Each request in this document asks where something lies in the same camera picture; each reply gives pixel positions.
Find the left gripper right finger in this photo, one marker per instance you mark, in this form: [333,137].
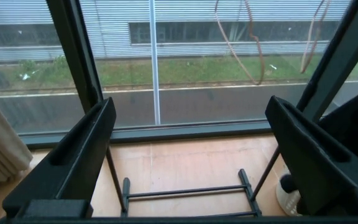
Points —
[315,174]

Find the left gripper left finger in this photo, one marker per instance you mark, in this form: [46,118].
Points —
[79,180]

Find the white laundry basket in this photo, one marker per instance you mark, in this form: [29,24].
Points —
[287,202]

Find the black clothes rack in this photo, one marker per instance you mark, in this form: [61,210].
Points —
[245,183]

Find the black garment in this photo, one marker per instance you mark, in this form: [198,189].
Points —
[287,183]

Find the window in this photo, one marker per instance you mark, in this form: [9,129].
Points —
[182,77]

